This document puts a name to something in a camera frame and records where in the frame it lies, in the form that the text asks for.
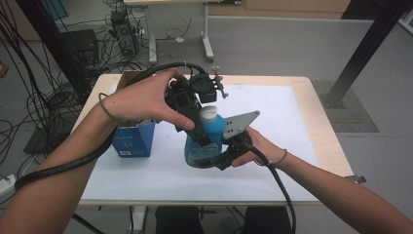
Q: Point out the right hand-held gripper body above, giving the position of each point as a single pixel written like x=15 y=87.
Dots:
x=238 y=125

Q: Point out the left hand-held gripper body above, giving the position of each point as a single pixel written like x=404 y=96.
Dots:
x=204 y=83

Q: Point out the blue bottle with white cap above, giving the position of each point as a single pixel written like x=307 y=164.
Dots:
x=215 y=130

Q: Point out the blue cardboard box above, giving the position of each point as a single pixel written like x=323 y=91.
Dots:
x=133 y=139

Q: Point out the person's right hand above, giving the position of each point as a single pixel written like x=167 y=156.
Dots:
x=259 y=151

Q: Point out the person's left hand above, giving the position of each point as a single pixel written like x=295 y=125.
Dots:
x=146 y=100

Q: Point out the white table sheet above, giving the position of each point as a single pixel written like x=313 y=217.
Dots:
x=276 y=107

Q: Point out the person's leg in dark trousers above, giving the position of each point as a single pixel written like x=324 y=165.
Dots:
x=177 y=221
x=266 y=221

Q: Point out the white table leg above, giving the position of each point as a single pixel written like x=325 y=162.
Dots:
x=138 y=219

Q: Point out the computer tower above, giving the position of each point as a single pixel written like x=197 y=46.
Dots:
x=125 y=32

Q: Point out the wooden background cabinet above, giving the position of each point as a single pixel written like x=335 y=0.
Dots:
x=285 y=8

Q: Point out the grey gridded floor mat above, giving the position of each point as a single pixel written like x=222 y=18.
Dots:
x=357 y=117

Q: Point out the black tape strip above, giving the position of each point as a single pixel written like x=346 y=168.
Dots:
x=355 y=178

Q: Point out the black equipment case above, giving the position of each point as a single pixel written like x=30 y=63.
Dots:
x=81 y=45

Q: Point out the white power strip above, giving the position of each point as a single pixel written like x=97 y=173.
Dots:
x=7 y=185

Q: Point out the white background desk frame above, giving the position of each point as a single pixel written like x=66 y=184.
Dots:
x=206 y=32

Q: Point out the black stand base plate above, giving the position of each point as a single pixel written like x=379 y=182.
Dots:
x=39 y=141

